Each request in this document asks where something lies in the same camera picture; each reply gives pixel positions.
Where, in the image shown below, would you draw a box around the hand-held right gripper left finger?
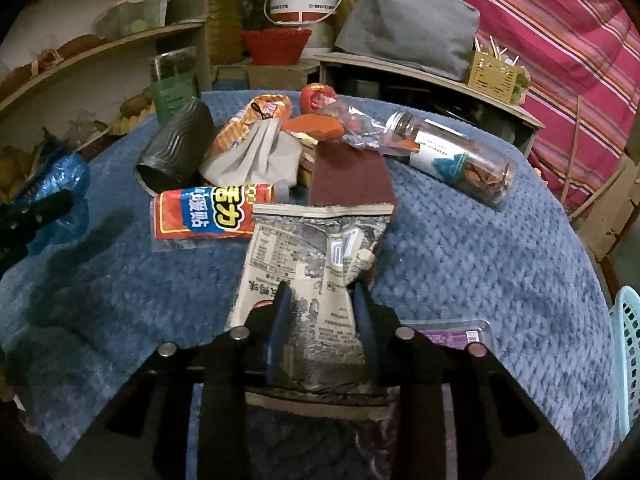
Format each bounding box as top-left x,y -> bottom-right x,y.
57,280 -> 293,480

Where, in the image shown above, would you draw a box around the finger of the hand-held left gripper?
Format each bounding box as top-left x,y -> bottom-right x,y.
0,189 -> 76,243

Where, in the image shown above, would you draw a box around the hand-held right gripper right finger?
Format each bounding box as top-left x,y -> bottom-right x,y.
350,282 -> 586,480

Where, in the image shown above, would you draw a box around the grey printed snack bag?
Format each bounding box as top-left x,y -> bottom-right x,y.
227,202 -> 397,421

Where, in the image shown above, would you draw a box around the grey face mask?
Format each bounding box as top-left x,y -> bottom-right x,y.
199,119 -> 304,196

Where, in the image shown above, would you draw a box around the blue plastic bag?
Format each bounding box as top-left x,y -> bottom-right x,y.
26,152 -> 92,257

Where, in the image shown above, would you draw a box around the purple clear packet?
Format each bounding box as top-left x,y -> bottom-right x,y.
400,319 -> 495,357

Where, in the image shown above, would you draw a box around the blue textured table cloth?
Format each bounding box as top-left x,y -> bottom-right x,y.
0,89 -> 618,480

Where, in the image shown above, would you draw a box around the yellow egg tray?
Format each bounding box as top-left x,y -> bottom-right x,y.
106,87 -> 157,137

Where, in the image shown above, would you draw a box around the red white blue packet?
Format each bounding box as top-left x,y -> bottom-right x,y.
150,184 -> 279,254

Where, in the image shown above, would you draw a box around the black ribbed cup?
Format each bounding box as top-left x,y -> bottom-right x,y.
134,97 -> 217,197

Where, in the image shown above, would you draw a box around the dark red flat packet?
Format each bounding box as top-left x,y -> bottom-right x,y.
309,141 -> 401,213

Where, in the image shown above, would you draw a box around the wooden shelf unit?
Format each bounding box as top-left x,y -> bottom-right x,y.
0,0 -> 213,131

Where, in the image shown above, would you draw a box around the clear jar with green label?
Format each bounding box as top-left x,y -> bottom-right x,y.
150,47 -> 199,126

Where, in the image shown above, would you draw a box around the clear jar with silver lid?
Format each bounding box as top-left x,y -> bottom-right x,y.
385,110 -> 519,211

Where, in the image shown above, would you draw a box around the clear crumpled plastic bag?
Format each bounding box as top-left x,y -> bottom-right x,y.
314,100 -> 402,152

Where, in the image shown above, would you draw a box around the orange flat packet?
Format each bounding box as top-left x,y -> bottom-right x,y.
284,114 -> 347,144

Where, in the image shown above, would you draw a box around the orange striped snack bag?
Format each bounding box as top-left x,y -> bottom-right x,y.
205,94 -> 294,161

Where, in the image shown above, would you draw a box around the clear plastic bag on shelf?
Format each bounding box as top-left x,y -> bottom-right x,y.
92,0 -> 174,42

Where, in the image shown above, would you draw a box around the red snack packet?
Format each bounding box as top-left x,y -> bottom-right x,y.
299,83 -> 342,114

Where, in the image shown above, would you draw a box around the teal plastic basket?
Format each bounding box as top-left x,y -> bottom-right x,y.
609,285 -> 640,442

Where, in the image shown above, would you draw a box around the yellow oil bottle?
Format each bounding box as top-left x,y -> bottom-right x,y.
207,0 -> 247,67

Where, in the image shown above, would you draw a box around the cardboard boxes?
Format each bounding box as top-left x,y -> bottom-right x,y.
570,157 -> 640,266

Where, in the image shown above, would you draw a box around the red plastic bowl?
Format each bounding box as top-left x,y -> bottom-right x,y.
240,27 -> 314,66

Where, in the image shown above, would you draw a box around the yellow woven basket with sticks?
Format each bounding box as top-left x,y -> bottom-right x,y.
467,36 -> 532,106

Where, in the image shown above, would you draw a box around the grey fabric bag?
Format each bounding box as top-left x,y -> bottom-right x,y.
334,0 -> 482,82

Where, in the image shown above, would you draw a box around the white plastic bucket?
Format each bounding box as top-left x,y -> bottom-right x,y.
265,0 -> 344,61

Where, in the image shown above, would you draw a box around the pink striped cloth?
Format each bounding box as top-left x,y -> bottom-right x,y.
338,0 -> 640,201

